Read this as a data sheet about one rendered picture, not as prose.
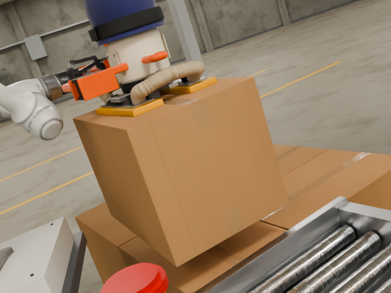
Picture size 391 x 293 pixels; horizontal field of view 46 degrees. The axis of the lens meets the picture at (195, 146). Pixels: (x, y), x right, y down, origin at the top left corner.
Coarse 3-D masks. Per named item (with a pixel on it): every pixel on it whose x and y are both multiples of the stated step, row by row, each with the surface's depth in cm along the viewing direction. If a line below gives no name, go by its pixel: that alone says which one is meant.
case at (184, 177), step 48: (192, 96) 129; (240, 96) 127; (96, 144) 148; (144, 144) 115; (192, 144) 121; (240, 144) 128; (144, 192) 121; (192, 192) 123; (240, 192) 130; (144, 240) 143; (192, 240) 124
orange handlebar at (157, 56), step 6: (156, 54) 130; (162, 54) 130; (144, 60) 133; (150, 60) 131; (156, 60) 130; (96, 66) 171; (114, 66) 135; (120, 66) 135; (126, 66) 136; (114, 72) 134; (66, 84) 124; (66, 90) 125
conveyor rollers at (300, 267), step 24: (336, 240) 134; (360, 240) 128; (312, 264) 129; (336, 264) 122; (384, 264) 117; (264, 288) 122; (312, 288) 117; (336, 288) 112; (360, 288) 112; (384, 288) 106
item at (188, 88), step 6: (186, 78) 143; (204, 78) 139; (210, 78) 137; (180, 84) 141; (186, 84) 138; (192, 84) 137; (198, 84) 135; (204, 84) 136; (210, 84) 137; (162, 90) 149; (168, 90) 146; (174, 90) 142; (180, 90) 139; (186, 90) 136; (192, 90) 134
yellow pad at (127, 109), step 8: (112, 96) 147; (128, 96) 135; (112, 104) 148; (120, 104) 141; (128, 104) 136; (144, 104) 129; (152, 104) 128; (160, 104) 130; (96, 112) 154; (104, 112) 147; (112, 112) 140; (120, 112) 134; (128, 112) 128; (136, 112) 126; (144, 112) 128
